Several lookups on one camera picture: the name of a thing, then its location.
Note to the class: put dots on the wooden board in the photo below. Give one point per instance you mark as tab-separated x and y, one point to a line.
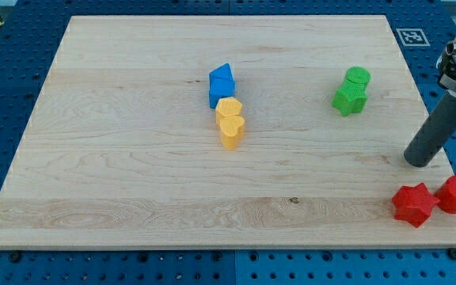
182	132

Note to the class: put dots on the green cylinder block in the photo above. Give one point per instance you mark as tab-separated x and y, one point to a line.
359	76

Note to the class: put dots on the yellow heart block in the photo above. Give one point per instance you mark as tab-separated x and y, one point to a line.
232	129

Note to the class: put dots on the green star block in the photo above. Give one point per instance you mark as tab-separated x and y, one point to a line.
350	98

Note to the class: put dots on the blue cube block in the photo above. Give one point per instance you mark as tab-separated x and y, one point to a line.
220	88

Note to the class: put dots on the yellow pentagon block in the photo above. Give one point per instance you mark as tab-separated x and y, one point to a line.
227	106

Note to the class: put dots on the red star block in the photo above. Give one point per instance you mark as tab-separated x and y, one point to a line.
414	204

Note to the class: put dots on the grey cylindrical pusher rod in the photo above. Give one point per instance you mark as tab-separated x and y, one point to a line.
435	131

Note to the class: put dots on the white fiducial marker tag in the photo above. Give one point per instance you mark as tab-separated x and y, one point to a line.
412	37

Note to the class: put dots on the blue triangle block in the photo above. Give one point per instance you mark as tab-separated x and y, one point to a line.
224	72

